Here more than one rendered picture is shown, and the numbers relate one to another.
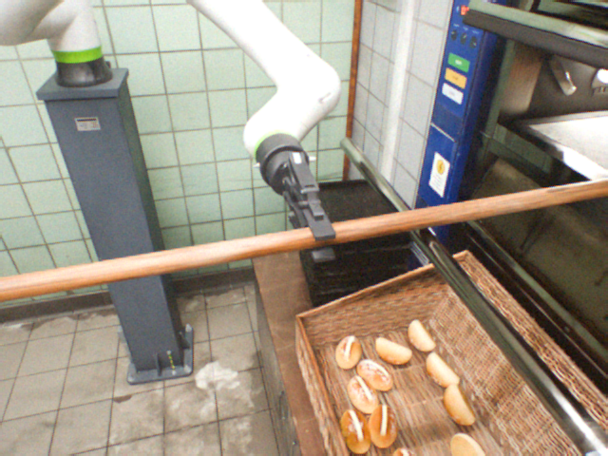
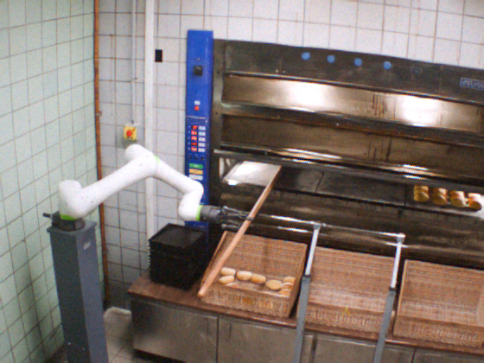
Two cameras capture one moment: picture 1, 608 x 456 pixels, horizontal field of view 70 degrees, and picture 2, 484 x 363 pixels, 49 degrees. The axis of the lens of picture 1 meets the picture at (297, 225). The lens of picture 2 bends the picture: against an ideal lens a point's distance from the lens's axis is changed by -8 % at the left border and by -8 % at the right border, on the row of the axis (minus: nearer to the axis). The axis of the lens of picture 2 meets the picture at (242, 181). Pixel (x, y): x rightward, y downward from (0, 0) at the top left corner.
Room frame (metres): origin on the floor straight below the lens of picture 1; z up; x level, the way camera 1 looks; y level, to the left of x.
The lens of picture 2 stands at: (-0.89, 2.47, 2.53)
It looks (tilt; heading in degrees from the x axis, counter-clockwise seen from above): 21 degrees down; 300
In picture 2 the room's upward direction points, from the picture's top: 3 degrees clockwise
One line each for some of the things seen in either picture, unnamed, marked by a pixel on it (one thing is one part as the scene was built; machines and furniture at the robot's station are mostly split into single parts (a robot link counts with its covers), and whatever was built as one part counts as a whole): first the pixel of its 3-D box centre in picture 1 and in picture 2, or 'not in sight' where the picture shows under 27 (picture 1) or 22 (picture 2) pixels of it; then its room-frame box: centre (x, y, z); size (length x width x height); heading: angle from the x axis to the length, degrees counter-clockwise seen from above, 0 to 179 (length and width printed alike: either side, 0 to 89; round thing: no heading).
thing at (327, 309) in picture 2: not in sight; (349, 289); (-0.01, -0.43, 0.72); 0.56 x 0.49 x 0.28; 15
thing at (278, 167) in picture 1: (292, 181); (219, 216); (0.65, 0.01, 1.19); 0.09 x 0.07 x 0.08; 15
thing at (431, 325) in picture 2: not in sight; (442, 302); (-0.58, -0.58, 0.72); 0.56 x 0.49 x 0.28; 13
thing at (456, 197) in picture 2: not in sight; (447, 186); (-0.37, -1.26, 1.21); 0.61 x 0.48 x 0.06; 104
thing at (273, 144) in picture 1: (284, 161); (206, 214); (0.72, 0.02, 1.19); 0.12 x 0.06 x 0.09; 105
